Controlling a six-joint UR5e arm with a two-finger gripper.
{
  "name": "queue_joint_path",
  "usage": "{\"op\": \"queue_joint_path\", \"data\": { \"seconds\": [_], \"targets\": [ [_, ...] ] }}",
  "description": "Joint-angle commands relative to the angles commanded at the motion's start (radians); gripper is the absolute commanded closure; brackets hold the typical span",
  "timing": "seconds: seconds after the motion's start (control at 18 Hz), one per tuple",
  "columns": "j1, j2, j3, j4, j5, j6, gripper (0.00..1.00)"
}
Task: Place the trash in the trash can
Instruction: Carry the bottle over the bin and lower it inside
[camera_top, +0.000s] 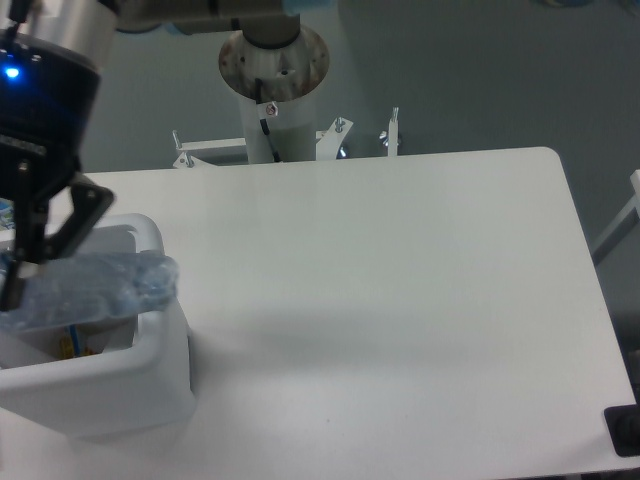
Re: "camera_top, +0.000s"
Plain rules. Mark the clear crushed plastic bottle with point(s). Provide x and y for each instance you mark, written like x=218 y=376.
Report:
x=93 y=287

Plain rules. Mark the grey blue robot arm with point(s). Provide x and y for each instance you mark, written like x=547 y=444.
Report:
x=87 y=28

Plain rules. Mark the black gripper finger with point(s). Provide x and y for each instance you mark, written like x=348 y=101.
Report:
x=32 y=247

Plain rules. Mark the yellow blue trash in bin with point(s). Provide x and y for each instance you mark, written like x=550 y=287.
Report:
x=74 y=343

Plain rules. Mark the white table leg right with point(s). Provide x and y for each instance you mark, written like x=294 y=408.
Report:
x=619 y=227

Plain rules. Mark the white metal base frame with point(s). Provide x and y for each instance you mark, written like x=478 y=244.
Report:
x=300 y=142

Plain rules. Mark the blue labelled bottle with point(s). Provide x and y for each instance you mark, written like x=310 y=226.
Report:
x=7 y=221

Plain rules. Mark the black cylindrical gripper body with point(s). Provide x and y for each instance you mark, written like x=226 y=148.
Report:
x=47 y=94

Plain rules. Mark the black clamp at table corner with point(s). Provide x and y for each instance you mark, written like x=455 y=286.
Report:
x=623 y=427

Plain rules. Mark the white plastic trash can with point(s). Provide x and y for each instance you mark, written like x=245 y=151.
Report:
x=140 y=376

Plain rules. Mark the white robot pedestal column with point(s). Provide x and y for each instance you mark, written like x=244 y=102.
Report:
x=275 y=85

